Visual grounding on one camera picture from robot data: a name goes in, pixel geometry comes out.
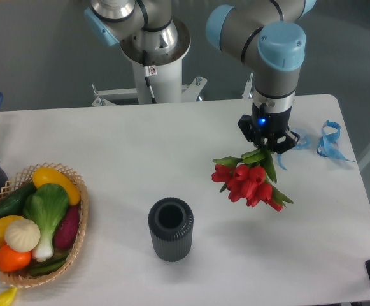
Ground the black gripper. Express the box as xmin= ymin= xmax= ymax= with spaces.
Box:
xmin=238 ymin=103 xmax=299 ymax=152

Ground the red tulip bouquet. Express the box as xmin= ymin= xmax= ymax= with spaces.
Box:
xmin=211 ymin=149 xmax=293 ymax=212

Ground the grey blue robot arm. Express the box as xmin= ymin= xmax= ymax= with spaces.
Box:
xmin=84 ymin=1 xmax=314 ymax=154

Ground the dark grey ribbed vase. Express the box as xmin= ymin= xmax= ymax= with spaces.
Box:
xmin=148 ymin=197 xmax=194 ymax=262

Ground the blue ribbon under gripper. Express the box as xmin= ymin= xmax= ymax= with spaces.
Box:
xmin=277 ymin=127 xmax=311 ymax=171

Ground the blue ribbon right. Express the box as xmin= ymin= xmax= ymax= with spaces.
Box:
xmin=317 ymin=120 xmax=355 ymax=162

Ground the purple sweet potato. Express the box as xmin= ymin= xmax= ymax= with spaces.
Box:
xmin=53 ymin=206 xmax=80 ymax=249

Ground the green bok choy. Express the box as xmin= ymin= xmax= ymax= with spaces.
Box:
xmin=23 ymin=183 xmax=69 ymax=262

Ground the green cucumber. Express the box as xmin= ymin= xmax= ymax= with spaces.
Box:
xmin=0 ymin=182 xmax=36 ymax=218

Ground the white steamed bun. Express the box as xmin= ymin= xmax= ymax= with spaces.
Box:
xmin=4 ymin=219 xmax=41 ymax=252

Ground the green vegetable in basket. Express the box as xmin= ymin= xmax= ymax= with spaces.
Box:
xmin=28 ymin=252 xmax=69 ymax=277

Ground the woven bamboo basket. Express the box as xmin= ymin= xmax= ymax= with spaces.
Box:
xmin=0 ymin=163 xmax=89 ymax=288

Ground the orange tangerine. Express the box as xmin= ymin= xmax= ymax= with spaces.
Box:
xmin=0 ymin=244 xmax=32 ymax=272

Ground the yellow banana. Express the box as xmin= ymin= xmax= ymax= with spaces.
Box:
xmin=0 ymin=287 xmax=17 ymax=306

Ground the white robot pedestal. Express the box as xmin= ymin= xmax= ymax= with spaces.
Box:
xmin=92 ymin=17 xmax=208 ymax=106

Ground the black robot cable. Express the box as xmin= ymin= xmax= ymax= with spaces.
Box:
xmin=141 ymin=50 xmax=158 ymax=105

